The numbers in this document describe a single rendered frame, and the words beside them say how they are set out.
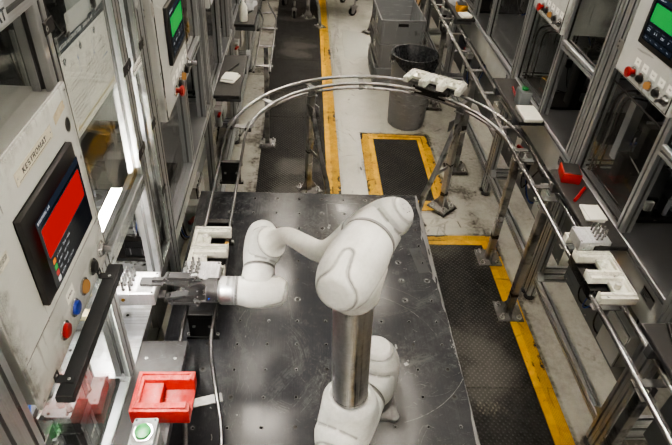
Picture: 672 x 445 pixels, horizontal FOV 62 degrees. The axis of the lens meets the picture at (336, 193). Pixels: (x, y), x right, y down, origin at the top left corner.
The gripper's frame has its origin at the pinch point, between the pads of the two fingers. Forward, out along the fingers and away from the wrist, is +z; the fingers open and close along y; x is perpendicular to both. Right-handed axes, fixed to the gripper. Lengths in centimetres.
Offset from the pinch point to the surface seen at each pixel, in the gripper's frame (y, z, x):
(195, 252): -15.9, -6.9, -33.3
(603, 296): -11, -156, -13
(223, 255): -16.9, -17.2, -33.4
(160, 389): -8.3, -7.8, 29.9
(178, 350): -12.4, -9.4, 13.7
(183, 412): -7.1, -15.4, 37.5
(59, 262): 55, 1, 46
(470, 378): -98, -133, -39
